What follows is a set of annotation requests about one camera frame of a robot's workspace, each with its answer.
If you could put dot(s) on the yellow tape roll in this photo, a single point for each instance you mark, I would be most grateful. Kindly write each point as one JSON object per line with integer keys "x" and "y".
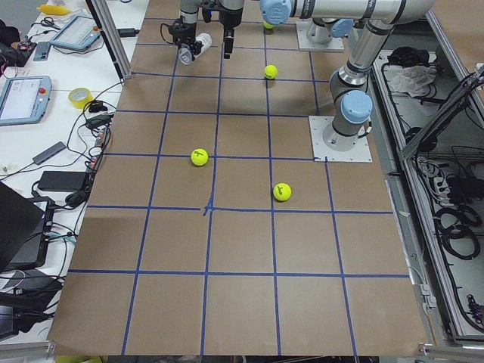
{"x": 79, "y": 97}

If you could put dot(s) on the tennis ball near table centre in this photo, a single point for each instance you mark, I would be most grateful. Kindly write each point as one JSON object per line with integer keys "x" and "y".
{"x": 199, "y": 157}

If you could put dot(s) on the far blue teach pendant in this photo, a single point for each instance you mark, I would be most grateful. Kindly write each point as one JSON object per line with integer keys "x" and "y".
{"x": 77, "y": 35}

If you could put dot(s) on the tennis ball near base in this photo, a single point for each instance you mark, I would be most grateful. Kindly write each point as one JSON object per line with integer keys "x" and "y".
{"x": 282, "y": 192}

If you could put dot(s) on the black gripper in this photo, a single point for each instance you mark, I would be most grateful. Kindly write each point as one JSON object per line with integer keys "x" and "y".
{"x": 231, "y": 18}
{"x": 187, "y": 20}

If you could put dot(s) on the blue teach pendant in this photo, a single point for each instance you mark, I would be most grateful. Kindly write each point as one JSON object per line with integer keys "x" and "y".
{"x": 77, "y": 35}
{"x": 24, "y": 100}

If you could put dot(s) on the near blue teach pendant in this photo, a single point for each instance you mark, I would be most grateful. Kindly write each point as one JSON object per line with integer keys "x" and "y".
{"x": 24, "y": 100}

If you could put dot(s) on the grey usb hub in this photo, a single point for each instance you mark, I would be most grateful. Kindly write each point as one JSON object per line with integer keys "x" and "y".
{"x": 49, "y": 153}

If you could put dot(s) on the tennis ball far end row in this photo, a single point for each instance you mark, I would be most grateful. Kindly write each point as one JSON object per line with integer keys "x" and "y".
{"x": 267, "y": 25}

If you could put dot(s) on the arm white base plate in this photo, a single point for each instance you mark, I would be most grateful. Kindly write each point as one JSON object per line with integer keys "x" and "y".
{"x": 314, "y": 37}
{"x": 329, "y": 146}

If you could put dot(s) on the clear tennis ball can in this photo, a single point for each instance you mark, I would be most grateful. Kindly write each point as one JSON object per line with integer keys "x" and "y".
{"x": 191, "y": 49}

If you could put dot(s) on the black power adapter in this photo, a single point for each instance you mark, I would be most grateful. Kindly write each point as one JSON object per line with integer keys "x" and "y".
{"x": 61, "y": 181}

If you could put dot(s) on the white crumpled cloth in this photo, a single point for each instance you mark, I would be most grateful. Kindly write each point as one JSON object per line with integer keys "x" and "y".
{"x": 414, "y": 81}

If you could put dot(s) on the aluminium frame post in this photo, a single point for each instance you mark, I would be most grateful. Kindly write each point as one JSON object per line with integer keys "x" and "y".
{"x": 104, "y": 20}

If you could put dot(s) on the tennis ball middle of row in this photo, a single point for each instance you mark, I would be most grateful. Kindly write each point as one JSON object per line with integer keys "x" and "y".
{"x": 270, "y": 72}

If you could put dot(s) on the black laptop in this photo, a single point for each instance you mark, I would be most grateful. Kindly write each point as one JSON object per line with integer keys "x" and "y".
{"x": 25, "y": 223}

